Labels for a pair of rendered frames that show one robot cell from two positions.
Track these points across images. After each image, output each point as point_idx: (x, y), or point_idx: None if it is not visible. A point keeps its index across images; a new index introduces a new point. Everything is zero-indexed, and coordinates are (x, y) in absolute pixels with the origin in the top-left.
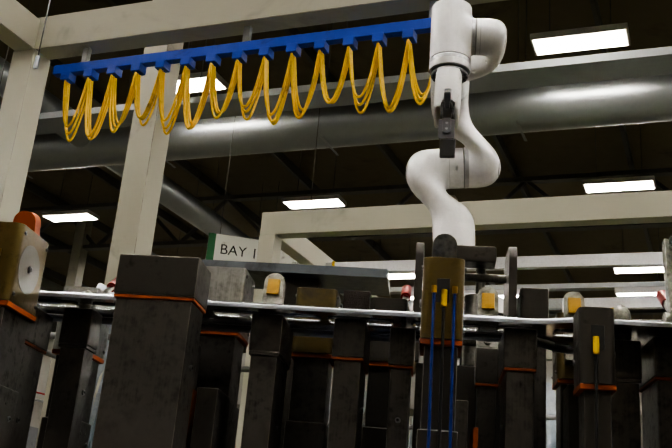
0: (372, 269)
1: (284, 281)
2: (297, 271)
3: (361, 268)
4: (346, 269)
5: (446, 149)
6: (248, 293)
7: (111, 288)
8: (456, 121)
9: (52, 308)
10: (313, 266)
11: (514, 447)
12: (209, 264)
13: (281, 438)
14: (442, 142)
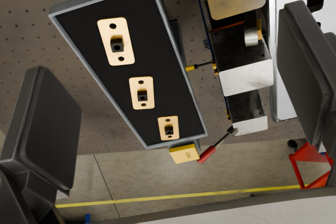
0: (159, 0)
1: (256, 27)
2: (185, 70)
3: (164, 14)
4: (170, 30)
5: (62, 122)
6: (241, 52)
7: (217, 144)
8: (137, 218)
9: (290, 100)
10: (182, 63)
11: None
12: (206, 127)
13: None
14: (68, 169)
